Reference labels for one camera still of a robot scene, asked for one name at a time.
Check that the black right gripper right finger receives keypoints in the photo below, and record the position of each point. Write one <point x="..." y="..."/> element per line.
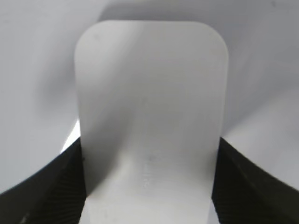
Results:
<point x="243" y="193"/>

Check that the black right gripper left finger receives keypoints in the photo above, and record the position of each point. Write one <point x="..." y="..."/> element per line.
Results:
<point x="54" y="195"/>

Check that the white board eraser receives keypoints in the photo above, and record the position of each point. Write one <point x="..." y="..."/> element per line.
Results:
<point x="151" y="98"/>

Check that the white board with grey frame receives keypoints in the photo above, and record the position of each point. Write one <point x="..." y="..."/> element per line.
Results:
<point x="38" y="106"/>

